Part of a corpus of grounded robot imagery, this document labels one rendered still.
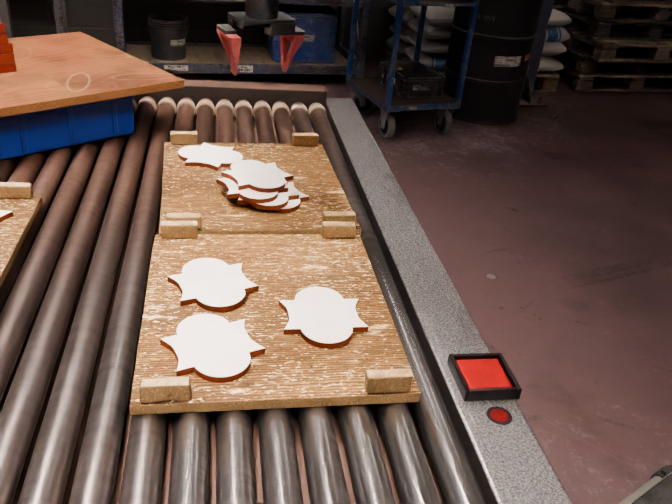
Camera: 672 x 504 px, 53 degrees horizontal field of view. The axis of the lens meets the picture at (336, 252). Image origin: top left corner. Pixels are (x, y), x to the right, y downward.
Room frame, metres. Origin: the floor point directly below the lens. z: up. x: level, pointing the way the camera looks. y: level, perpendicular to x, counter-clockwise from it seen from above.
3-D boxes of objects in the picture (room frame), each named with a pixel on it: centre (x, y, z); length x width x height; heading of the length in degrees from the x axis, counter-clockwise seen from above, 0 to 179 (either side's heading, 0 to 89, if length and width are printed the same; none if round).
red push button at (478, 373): (0.71, -0.21, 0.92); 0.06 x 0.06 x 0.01; 12
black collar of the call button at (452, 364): (0.71, -0.21, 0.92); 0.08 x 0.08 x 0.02; 12
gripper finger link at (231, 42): (1.19, 0.20, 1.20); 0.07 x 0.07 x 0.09; 32
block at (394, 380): (0.65, -0.08, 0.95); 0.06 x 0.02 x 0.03; 102
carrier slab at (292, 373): (0.81, 0.09, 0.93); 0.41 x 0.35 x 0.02; 12
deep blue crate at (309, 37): (5.41, 0.44, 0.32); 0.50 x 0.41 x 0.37; 105
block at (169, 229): (0.98, 0.26, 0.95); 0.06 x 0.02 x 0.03; 102
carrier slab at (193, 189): (1.23, 0.18, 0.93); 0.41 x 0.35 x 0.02; 14
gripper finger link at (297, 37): (1.23, 0.14, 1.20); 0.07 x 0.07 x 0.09; 32
